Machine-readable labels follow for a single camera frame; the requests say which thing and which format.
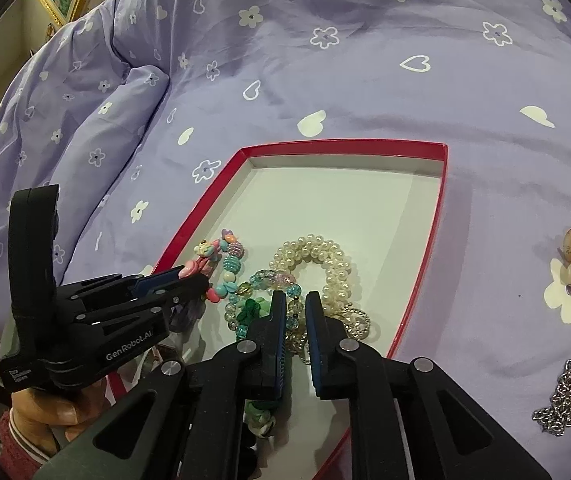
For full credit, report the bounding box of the person's left forearm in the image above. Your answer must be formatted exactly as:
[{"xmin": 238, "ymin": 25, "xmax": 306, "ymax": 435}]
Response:
[{"xmin": 0, "ymin": 410, "xmax": 66, "ymax": 473}]

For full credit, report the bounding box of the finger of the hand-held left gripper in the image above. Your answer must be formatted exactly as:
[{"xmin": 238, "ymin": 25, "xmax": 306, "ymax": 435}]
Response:
[
  {"xmin": 58, "ymin": 266, "xmax": 186, "ymax": 307},
  {"xmin": 73, "ymin": 277, "xmax": 212, "ymax": 333}
]

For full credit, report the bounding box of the purple floral duvet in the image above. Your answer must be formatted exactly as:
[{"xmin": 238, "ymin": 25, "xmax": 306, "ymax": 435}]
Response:
[{"xmin": 0, "ymin": 0, "xmax": 571, "ymax": 480}]

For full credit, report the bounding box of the person's left hand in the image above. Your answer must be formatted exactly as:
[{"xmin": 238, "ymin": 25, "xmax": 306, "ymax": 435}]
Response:
[{"xmin": 10, "ymin": 379, "xmax": 112, "ymax": 441}]

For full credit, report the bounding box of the red shallow cardboard box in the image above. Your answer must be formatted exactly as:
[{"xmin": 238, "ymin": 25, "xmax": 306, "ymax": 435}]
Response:
[{"xmin": 108, "ymin": 140, "xmax": 449, "ymax": 480}]

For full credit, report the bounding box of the clear crystal bead bracelet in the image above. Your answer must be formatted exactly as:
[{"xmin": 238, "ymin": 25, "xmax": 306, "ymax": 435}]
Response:
[{"xmin": 223, "ymin": 267, "xmax": 316, "ymax": 343}]

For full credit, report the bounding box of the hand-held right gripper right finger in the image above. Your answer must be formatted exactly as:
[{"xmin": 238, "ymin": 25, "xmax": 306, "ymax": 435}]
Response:
[{"xmin": 305, "ymin": 291, "xmax": 553, "ymax": 480}]

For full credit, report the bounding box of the pastel bead bracelet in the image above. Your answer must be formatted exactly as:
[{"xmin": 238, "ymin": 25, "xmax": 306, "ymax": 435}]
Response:
[{"xmin": 196, "ymin": 230, "xmax": 249, "ymax": 311}]

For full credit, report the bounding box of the white pearl bracelet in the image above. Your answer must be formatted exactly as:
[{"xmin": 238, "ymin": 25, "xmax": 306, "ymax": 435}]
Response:
[{"xmin": 270, "ymin": 234, "xmax": 381, "ymax": 361}]

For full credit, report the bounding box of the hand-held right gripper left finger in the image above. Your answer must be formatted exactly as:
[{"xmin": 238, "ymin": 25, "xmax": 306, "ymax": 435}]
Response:
[{"xmin": 33, "ymin": 290, "xmax": 291, "ymax": 480}]

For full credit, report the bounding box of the silver chain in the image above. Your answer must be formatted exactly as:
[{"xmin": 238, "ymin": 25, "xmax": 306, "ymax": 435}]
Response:
[{"xmin": 532, "ymin": 355, "xmax": 571, "ymax": 436}]

